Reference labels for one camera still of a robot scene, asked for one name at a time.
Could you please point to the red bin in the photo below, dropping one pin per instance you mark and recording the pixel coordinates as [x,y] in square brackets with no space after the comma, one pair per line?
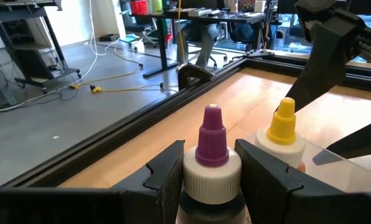
[138,7]

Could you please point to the large purple food coloring bottle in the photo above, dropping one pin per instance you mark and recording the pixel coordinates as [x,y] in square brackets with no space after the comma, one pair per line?
[211,174]

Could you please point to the black aluminium table frame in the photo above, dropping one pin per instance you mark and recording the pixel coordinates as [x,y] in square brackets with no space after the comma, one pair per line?
[110,140]

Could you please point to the black equipment cart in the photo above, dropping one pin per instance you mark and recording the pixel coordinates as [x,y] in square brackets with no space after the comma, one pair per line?
[26,46]

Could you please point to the green container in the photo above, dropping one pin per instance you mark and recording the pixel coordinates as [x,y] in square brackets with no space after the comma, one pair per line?
[156,6]

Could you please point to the black office desk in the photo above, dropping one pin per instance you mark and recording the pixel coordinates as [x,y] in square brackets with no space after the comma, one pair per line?
[210,18]

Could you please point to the black power box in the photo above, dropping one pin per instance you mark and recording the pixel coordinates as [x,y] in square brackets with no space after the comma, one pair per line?
[109,37]

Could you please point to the office chair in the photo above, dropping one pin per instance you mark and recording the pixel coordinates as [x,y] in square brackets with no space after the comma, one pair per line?
[204,46]
[141,29]

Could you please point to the large yellow food coloring bottle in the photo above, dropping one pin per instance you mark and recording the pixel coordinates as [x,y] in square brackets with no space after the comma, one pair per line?
[283,124]

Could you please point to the white mug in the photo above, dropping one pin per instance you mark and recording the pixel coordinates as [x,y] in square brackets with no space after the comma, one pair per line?
[259,6]

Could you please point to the black table clamp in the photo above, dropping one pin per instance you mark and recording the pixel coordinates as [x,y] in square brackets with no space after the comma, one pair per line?
[191,73]

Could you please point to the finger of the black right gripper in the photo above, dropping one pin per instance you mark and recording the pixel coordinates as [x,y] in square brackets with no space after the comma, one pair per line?
[365,140]
[328,56]

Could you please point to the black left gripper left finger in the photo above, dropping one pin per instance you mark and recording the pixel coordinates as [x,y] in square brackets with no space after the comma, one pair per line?
[160,186]

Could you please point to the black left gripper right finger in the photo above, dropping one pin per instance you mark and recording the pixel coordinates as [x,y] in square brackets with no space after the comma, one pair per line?
[266,186]

